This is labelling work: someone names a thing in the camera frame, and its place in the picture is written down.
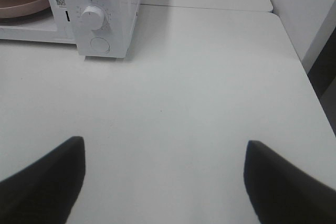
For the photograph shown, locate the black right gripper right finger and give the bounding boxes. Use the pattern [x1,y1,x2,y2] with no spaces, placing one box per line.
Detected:
[243,141,335,223]

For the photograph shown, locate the round white door button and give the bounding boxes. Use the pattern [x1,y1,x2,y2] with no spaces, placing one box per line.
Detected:
[90,37,110,53]

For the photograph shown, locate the white microwave oven body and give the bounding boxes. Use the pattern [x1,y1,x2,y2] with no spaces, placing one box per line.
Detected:
[1,0,141,58]

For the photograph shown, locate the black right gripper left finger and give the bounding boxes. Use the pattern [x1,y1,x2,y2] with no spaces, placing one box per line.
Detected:
[1,136,86,223]

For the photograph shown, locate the pink round plate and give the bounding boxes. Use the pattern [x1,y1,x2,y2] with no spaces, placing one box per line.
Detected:
[1,0,50,19]

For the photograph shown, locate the lower white timer knob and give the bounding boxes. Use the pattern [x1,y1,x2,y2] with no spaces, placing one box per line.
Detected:
[81,6,105,30]

